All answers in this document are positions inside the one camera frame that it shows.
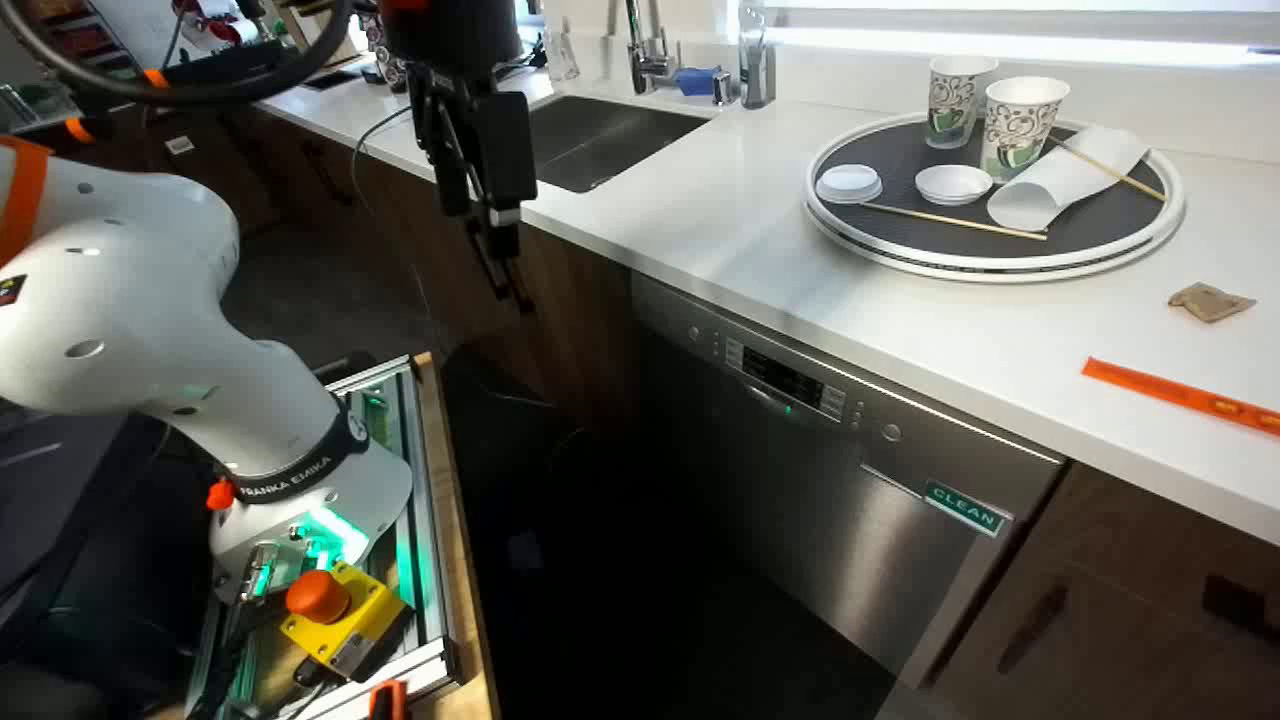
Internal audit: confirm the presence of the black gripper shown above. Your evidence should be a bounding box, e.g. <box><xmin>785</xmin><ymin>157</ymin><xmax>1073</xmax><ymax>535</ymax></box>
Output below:
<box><xmin>399</xmin><ymin>63</ymin><xmax>539</xmax><ymax>318</ymax></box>

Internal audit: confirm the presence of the slider sign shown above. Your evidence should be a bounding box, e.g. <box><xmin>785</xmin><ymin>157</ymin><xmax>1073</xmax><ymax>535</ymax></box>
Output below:
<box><xmin>916</xmin><ymin>474</ymin><xmax>1015</xmax><ymax>542</ymax></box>

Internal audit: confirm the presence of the stainless steel dishwasher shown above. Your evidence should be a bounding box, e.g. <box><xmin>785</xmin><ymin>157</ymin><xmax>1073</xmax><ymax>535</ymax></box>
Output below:
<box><xmin>627</xmin><ymin>271</ymin><xmax>1073</xmax><ymax>693</ymax></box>

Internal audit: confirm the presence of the yellow emergency stop button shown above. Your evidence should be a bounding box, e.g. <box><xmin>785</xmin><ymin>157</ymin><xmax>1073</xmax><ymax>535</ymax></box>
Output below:
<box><xmin>275</xmin><ymin>562</ymin><xmax>407</xmax><ymax>673</ymax></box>

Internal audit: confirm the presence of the wooden sink cabinet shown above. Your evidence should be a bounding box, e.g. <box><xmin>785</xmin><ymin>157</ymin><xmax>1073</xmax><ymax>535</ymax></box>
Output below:
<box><xmin>253</xmin><ymin>109</ymin><xmax>640</xmax><ymax>423</ymax></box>

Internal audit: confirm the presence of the stainless steel sink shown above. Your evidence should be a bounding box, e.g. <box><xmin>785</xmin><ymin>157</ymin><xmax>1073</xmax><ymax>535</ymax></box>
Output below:
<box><xmin>525</xmin><ymin>90</ymin><xmax>712</xmax><ymax>200</ymax></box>

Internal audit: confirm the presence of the chrome kitchen faucet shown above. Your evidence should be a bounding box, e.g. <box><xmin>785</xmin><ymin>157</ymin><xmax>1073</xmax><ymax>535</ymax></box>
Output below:
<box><xmin>603</xmin><ymin>0</ymin><xmax>687</xmax><ymax>98</ymax></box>

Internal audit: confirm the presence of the blue dish brush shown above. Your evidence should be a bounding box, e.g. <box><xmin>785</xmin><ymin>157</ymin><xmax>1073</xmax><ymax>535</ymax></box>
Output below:
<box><xmin>670</xmin><ymin>59</ymin><xmax>740</xmax><ymax>109</ymax></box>

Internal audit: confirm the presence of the dish soap bottle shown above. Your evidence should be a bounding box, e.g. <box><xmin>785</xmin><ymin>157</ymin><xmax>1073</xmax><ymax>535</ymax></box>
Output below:
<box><xmin>736</xmin><ymin>25</ymin><xmax>780</xmax><ymax>111</ymax></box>

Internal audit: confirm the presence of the open drawer with items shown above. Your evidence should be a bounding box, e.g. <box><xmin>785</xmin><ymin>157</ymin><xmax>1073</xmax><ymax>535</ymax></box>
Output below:
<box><xmin>184</xmin><ymin>348</ymin><xmax>502</xmax><ymax>720</ymax></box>

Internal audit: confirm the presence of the small white dish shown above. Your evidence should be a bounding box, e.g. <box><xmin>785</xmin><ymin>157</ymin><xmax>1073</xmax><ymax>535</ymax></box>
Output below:
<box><xmin>812</xmin><ymin>161</ymin><xmax>889</xmax><ymax>209</ymax></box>
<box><xmin>911</xmin><ymin>161</ymin><xmax>1000</xmax><ymax>210</ymax></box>

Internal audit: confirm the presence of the round black white tray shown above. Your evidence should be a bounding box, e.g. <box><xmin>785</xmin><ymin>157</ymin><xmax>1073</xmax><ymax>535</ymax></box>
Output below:
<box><xmin>801</xmin><ymin>111</ymin><xmax>1190</xmax><ymax>288</ymax></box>

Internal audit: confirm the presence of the wooden chopstick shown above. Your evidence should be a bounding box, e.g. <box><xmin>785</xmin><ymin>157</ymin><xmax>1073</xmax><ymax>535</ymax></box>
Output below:
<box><xmin>1054</xmin><ymin>137</ymin><xmax>1172</xmax><ymax>209</ymax></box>
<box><xmin>863</xmin><ymin>196</ymin><xmax>1054</xmax><ymax>249</ymax></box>

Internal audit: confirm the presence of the plain white paper cup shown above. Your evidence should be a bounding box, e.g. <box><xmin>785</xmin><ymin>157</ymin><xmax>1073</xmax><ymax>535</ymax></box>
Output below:
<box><xmin>984</xmin><ymin>123</ymin><xmax>1155</xmax><ymax>236</ymax></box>

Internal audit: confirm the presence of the white window blind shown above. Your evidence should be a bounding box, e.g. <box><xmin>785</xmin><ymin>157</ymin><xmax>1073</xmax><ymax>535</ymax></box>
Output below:
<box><xmin>736</xmin><ymin>0</ymin><xmax>1280</xmax><ymax>39</ymax></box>

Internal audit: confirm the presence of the orange plastic strip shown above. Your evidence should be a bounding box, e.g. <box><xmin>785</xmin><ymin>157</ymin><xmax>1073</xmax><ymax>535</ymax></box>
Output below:
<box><xmin>1077</xmin><ymin>352</ymin><xmax>1280</xmax><ymax>439</ymax></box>

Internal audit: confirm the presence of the wooden drawer front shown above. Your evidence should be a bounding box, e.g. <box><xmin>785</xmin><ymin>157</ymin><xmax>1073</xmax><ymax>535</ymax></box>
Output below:
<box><xmin>1028</xmin><ymin>456</ymin><xmax>1280</xmax><ymax>673</ymax></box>

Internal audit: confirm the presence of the wooden cabinet door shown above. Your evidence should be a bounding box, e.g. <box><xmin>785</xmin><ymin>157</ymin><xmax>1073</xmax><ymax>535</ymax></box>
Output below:
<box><xmin>916</xmin><ymin>552</ymin><xmax>1280</xmax><ymax>720</ymax></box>

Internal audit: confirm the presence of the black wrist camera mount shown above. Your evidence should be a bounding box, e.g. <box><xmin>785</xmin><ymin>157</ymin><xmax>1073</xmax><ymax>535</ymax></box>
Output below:
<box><xmin>374</xmin><ymin>0</ymin><xmax>529</xmax><ymax>78</ymax></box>

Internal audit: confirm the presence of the black cable loop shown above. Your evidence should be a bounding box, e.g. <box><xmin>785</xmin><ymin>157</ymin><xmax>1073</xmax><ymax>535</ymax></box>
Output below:
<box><xmin>0</xmin><ymin>0</ymin><xmax>361</xmax><ymax>114</ymax></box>

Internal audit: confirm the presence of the orange strap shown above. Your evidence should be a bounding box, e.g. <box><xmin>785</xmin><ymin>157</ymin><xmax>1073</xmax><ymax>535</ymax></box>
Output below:
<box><xmin>0</xmin><ymin>130</ymin><xmax>60</xmax><ymax>269</ymax></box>

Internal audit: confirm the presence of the black cabinet door handle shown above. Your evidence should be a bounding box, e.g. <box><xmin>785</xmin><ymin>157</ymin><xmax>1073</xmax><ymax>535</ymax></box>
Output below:
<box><xmin>987</xmin><ymin>579</ymin><xmax>1073</xmax><ymax>679</ymax></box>

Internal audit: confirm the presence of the black drawer handle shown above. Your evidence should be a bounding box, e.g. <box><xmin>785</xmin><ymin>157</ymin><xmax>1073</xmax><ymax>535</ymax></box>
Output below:
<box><xmin>1200</xmin><ymin>568</ymin><xmax>1280</xmax><ymax>640</ymax></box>

